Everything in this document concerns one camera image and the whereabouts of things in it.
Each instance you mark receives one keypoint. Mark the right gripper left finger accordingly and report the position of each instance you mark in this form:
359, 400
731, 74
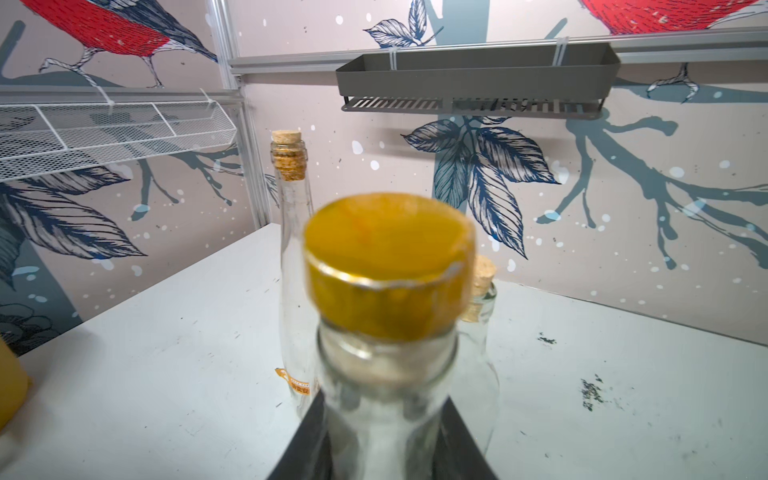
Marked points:
308, 454

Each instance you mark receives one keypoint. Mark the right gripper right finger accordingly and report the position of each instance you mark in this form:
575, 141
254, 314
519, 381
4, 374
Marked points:
457, 456

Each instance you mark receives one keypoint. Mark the yellow cap glass bottle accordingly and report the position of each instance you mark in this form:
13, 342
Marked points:
389, 274

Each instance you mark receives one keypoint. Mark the small corked glass bottle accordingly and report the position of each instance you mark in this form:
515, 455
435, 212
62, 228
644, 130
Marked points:
475, 388

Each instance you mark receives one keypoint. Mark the tall corked glass bottle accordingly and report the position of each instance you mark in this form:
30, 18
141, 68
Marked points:
298, 317

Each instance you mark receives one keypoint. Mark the black hanging metal basket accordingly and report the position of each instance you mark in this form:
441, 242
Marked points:
550, 80

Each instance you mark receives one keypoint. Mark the white wire mesh basket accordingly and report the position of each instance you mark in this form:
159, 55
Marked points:
39, 139

